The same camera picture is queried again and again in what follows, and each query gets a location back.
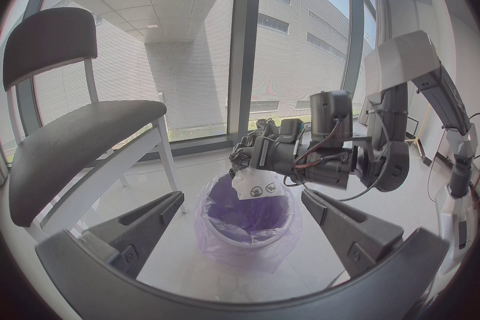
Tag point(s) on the dark grey white-legged chair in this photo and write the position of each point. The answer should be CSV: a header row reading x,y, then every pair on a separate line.
x,y
75,138

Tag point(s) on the window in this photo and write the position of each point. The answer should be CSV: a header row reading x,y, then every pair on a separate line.
x,y
243,48

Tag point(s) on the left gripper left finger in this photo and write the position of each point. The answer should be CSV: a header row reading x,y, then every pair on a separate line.
x,y
146,224

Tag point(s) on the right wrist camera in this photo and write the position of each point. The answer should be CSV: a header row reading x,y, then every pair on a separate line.
x,y
290,129

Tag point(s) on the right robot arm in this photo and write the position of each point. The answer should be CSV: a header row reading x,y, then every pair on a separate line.
x,y
405,59

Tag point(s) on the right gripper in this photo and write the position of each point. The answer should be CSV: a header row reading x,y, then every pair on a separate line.
x,y
285,159

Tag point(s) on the black plastic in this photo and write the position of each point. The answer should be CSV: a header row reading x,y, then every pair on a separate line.
x,y
268,129

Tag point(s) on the white printed wrapper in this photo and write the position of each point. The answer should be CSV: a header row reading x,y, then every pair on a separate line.
x,y
258,187

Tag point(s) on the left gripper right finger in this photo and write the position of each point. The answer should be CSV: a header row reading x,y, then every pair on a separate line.
x,y
356,232

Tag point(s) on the white trash bin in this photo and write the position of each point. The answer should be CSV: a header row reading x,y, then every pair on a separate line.
x,y
232,241

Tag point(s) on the purple plastic bag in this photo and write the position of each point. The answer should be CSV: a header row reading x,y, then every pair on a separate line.
x,y
243,213

